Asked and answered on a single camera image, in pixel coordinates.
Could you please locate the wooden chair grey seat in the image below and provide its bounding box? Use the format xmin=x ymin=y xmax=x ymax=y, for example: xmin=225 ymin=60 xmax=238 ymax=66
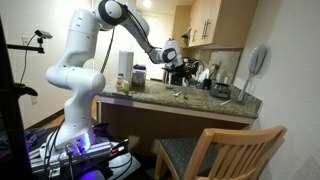
xmin=153 ymin=125 xmax=288 ymax=180

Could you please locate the white paper towel roll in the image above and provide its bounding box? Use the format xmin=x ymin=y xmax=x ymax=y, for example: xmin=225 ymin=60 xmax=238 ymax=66
xmin=117 ymin=50 xmax=135 ymax=83

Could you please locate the black mug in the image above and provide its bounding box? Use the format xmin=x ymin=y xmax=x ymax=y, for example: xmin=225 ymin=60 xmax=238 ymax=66
xmin=202 ymin=78 xmax=213 ymax=91

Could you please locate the black camera stand pole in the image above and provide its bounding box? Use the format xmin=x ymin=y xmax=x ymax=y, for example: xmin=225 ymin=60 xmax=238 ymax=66
xmin=0 ymin=16 xmax=39 ymax=180

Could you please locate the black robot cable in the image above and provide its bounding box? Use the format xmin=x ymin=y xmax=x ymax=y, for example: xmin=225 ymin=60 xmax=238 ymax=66
xmin=99 ymin=28 xmax=116 ymax=74

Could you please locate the clear jar purple lid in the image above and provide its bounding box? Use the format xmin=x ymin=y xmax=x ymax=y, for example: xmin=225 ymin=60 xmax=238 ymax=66
xmin=131 ymin=64 xmax=148 ymax=89

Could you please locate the wooden wall cabinet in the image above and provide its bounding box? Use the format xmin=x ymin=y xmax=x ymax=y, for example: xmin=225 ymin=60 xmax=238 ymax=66
xmin=188 ymin=0 xmax=259 ymax=50

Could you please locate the black orange bar clamp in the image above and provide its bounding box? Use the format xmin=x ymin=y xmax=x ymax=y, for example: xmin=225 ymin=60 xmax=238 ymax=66
xmin=109 ymin=138 xmax=130 ymax=150
xmin=110 ymin=146 xmax=127 ymax=155

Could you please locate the orange supplement bottle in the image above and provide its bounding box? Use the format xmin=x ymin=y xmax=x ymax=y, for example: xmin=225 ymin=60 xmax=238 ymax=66
xmin=115 ymin=73 xmax=125 ymax=91

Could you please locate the ceiling lamp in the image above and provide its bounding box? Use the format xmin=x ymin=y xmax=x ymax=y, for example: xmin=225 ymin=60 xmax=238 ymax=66
xmin=142 ymin=0 xmax=154 ymax=10

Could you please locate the aluminium robot mounting plate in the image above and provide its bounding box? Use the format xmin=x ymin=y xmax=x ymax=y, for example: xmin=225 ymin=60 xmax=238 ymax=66
xmin=29 ymin=135 xmax=129 ymax=175

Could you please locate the white wall phone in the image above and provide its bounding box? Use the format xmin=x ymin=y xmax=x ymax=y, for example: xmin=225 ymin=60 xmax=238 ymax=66
xmin=237 ymin=44 xmax=268 ymax=103

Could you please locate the blue cable bundle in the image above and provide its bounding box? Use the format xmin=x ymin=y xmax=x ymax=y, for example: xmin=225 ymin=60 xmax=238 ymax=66
xmin=0 ymin=127 xmax=48 ymax=158

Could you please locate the small camera on arm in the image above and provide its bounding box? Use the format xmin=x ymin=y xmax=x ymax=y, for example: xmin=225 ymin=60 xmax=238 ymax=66
xmin=6 ymin=29 xmax=54 ymax=55

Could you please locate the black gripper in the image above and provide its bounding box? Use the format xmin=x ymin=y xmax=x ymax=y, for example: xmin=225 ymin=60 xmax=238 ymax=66
xmin=167 ymin=61 xmax=188 ymax=80

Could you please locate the wooden counter base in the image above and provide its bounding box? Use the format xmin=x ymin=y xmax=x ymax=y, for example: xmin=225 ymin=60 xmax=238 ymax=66
xmin=96 ymin=94 xmax=256 ymax=158

